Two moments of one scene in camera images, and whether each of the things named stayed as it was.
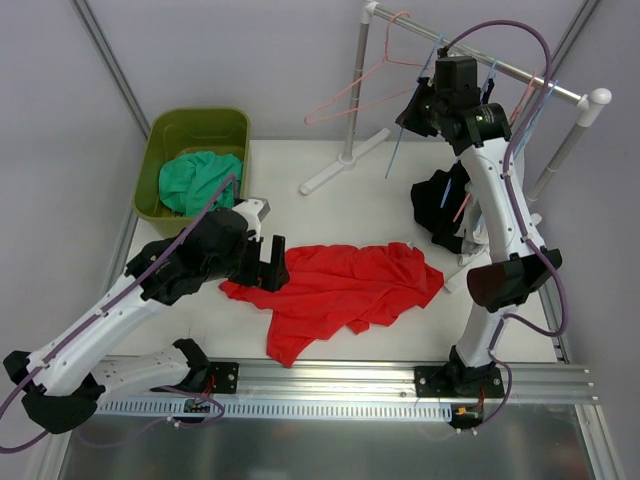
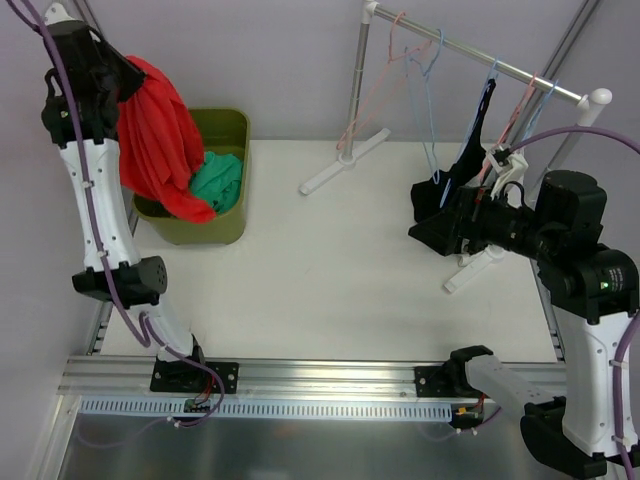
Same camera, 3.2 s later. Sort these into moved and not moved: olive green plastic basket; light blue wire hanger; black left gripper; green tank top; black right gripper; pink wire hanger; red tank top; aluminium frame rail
Moved: red tank top; pink wire hanger; light blue wire hanger; black right gripper; black left gripper
Not moved: green tank top; aluminium frame rail; olive green plastic basket
